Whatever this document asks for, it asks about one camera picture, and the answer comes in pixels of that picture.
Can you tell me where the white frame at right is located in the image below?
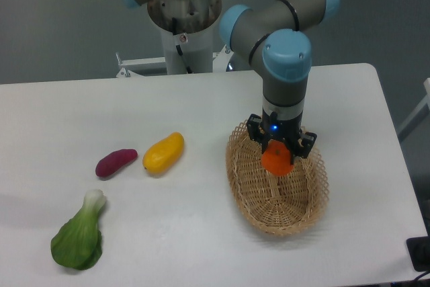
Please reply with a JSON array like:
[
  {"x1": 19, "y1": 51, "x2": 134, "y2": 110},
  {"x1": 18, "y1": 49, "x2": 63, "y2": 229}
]
[{"x1": 396, "y1": 78, "x2": 429, "y2": 142}]

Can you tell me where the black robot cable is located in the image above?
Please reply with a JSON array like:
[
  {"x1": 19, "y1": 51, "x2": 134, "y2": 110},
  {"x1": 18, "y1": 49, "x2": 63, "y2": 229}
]
[{"x1": 171, "y1": 17, "x2": 194, "y2": 75}]

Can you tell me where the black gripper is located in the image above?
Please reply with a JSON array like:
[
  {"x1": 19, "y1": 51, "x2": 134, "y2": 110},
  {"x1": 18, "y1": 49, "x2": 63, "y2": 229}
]
[{"x1": 246, "y1": 110, "x2": 317, "y2": 165}]

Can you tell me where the black device at edge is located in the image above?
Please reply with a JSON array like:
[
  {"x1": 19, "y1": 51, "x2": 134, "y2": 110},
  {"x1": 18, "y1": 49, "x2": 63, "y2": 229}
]
[{"x1": 406, "y1": 236, "x2": 429, "y2": 272}]

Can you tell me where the purple sweet potato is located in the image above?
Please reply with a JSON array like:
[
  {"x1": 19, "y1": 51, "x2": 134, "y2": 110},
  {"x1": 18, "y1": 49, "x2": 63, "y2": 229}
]
[{"x1": 95, "y1": 149, "x2": 138, "y2": 179}]

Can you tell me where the yellow mango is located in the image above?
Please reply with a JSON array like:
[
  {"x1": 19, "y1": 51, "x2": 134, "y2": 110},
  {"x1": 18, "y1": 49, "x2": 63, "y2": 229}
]
[{"x1": 142, "y1": 132, "x2": 185, "y2": 175}]

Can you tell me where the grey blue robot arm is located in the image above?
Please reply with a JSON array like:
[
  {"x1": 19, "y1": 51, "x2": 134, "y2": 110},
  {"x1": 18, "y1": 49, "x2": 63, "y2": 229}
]
[{"x1": 123, "y1": 0, "x2": 340, "y2": 165}]

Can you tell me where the orange fruit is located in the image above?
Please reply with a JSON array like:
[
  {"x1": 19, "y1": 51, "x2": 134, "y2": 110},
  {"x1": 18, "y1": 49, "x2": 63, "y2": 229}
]
[{"x1": 261, "y1": 140, "x2": 294, "y2": 176}]

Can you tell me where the woven wicker basket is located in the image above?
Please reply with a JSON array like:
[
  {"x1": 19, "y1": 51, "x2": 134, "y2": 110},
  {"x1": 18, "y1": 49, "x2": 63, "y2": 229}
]
[{"x1": 226, "y1": 121, "x2": 329, "y2": 237}]

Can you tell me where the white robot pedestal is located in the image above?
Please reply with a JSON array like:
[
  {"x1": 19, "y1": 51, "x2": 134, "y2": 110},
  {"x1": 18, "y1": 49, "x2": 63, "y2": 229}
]
[{"x1": 116, "y1": 0, "x2": 233, "y2": 78}]

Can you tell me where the green bok choy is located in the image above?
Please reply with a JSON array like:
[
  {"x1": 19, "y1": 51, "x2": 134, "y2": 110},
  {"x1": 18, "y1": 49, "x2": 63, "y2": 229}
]
[{"x1": 50, "y1": 190, "x2": 107, "y2": 270}]

